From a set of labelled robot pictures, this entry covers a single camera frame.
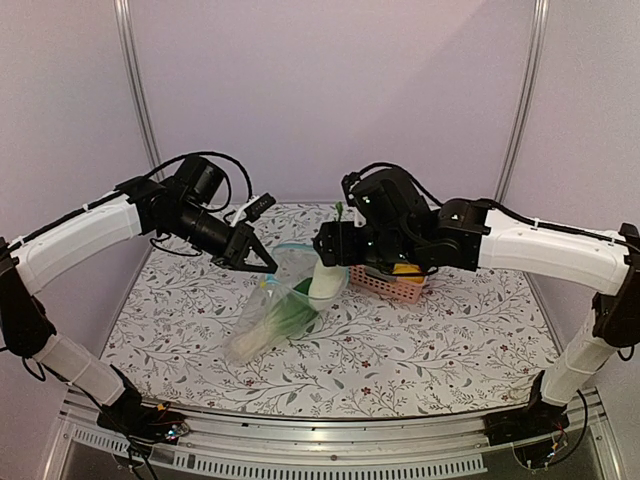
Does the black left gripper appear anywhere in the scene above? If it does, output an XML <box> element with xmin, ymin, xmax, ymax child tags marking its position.
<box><xmin>163</xmin><ymin>200</ymin><xmax>278</xmax><ymax>273</ymax></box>

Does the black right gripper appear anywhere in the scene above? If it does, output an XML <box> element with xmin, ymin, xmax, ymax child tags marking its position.
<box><xmin>313</xmin><ymin>220</ymin><xmax>420</xmax><ymax>266</ymax></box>

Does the green toy leaf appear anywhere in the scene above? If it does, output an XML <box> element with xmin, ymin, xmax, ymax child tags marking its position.
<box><xmin>334</xmin><ymin>201</ymin><xmax>344</xmax><ymax>222</ymax></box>

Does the white toy radish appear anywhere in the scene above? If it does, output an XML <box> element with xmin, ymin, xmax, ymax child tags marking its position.
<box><xmin>307</xmin><ymin>259</ymin><xmax>347</xmax><ymax>311</ymax></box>

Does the clear zip top bag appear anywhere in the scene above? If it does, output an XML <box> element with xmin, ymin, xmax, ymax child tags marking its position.
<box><xmin>224</xmin><ymin>243</ymin><xmax>349</xmax><ymax>364</ymax></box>

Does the toy bok choy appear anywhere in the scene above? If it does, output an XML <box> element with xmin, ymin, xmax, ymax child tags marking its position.
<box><xmin>224</xmin><ymin>278</ymin><xmax>319</xmax><ymax>364</ymax></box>

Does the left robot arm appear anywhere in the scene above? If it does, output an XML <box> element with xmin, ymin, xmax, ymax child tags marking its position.
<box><xmin>1</xmin><ymin>151</ymin><xmax>277</xmax><ymax>443</ymax></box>

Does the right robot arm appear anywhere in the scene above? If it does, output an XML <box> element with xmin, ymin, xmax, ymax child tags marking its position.
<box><xmin>313</xmin><ymin>162</ymin><xmax>639</xmax><ymax>445</ymax></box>

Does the pink perforated plastic basket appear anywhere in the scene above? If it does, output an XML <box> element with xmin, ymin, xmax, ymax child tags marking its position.
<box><xmin>350</xmin><ymin>266</ymin><xmax>427</xmax><ymax>304</ymax></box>

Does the yellow toy lemon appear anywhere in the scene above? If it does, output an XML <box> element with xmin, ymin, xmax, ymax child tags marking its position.
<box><xmin>393</xmin><ymin>263</ymin><xmax>423</xmax><ymax>277</ymax></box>

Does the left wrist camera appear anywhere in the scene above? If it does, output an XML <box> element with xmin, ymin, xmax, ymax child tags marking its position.
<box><xmin>228</xmin><ymin>193</ymin><xmax>276</xmax><ymax>227</ymax></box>

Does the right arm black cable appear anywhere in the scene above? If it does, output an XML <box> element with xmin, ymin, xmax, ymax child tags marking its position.
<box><xmin>349</xmin><ymin>162</ymin><xmax>640</xmax><ymax>249</ymax></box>

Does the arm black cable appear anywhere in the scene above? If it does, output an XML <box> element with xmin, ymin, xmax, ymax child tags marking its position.
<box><xmin>144</xmin><ymin>152</ymin><xmax>254</xmax><ymax>221</ymax></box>
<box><xmin>349</xmin><ymin>162</ymin><xmax>640</xmax><ymax>249</ymax></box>

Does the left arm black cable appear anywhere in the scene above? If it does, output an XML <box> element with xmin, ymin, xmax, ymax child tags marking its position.
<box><xmin>144</xmin><ymin>152</ymin><xmax>254</xmax><ymax>221</ymax></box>

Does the front aluminium rail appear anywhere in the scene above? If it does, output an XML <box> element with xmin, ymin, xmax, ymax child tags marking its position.
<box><xmin>42</xmin><ymin>389</ymin><xmax>625</xmax><ymax>479</ymax></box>

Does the aluminium left frame post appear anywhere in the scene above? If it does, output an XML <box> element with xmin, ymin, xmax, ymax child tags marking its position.
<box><xmin>114</xmin><ymin>0</ymin><xmax>161</xmax><ymax>167</ymax></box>

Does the aluminium frame post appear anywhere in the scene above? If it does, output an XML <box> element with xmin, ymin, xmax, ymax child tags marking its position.
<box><xmin>494</xmin><ymin>0</ymin><xmax>550</xmax><ymax>203</ymax></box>
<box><xmin>114</xmin><ymin>0</ymin><xmax>161</xmax><ymax>167</ymax></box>

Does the aluminium right frame post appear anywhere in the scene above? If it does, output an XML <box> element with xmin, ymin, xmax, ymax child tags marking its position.
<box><xmin>494</xmin><ymin>0</ymin><xmax>550</xmax><ymax>203</ymax></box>

